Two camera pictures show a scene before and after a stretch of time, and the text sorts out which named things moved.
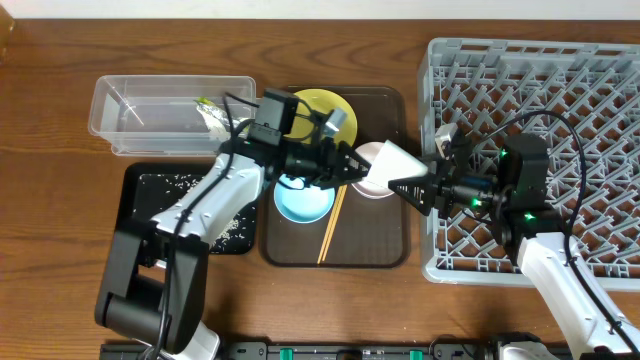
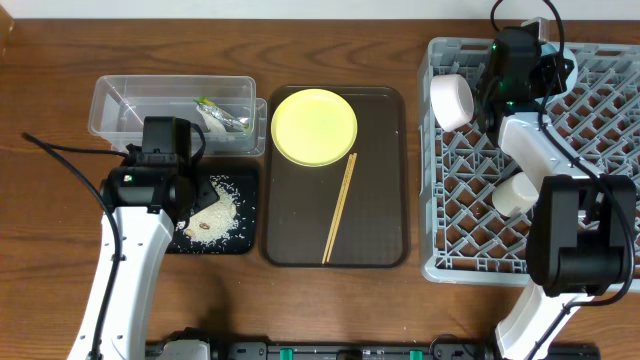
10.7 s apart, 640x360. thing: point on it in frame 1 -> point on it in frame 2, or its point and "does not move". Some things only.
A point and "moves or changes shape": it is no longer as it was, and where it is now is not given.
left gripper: x=331 y=166 -> x=201 y=198
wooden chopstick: x=329 y=223 -> x=338 y=211
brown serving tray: x=370 y=233 does not move
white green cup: x=393 y=163 moves or changes shape
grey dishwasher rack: x=583 y=100 does not move
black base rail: x=345 y=351 does not move
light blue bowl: x=301 y=203 -> x=551 y=49
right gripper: x=446 y=183 -> x=550 y=72
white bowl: x=369 y=189 -> x=452 y=100
